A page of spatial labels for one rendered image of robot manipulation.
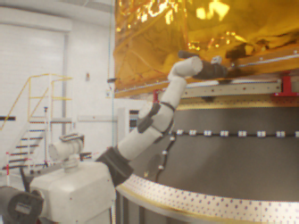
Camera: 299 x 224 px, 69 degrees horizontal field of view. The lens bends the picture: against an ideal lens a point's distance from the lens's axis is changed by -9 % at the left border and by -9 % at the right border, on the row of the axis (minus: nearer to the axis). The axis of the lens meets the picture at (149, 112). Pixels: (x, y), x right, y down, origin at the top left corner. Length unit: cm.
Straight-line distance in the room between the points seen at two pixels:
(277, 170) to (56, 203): 82
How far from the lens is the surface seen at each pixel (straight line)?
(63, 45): 901
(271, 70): 108
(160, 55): 157
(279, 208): 101
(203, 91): 121
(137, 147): 92
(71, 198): 79
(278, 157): 106
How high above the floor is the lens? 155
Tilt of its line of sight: 2 degrees up
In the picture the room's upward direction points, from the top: straight up
